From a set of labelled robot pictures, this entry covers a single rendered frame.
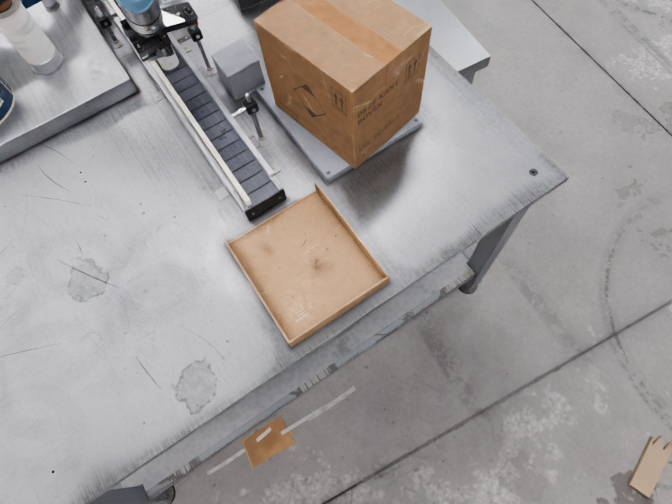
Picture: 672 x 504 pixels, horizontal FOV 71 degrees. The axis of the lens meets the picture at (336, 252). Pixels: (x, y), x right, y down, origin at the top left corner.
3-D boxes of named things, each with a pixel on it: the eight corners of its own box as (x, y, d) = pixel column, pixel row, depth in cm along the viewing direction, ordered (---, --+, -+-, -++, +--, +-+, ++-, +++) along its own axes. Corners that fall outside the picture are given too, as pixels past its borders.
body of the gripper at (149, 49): (125, 35, 112) (113, 12, 100) (158, 19, 113) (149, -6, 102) (144, 64, 113) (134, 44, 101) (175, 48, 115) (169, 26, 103)
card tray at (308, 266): (226, 244, 112) (221, 237, 109) (317, 189, 117) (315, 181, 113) (291, 347, 102) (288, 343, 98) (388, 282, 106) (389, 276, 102)
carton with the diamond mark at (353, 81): (275, 105, 126) (252, 19, 101) (338, 54, 132) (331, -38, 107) (355, 170, 116) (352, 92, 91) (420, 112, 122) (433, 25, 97)
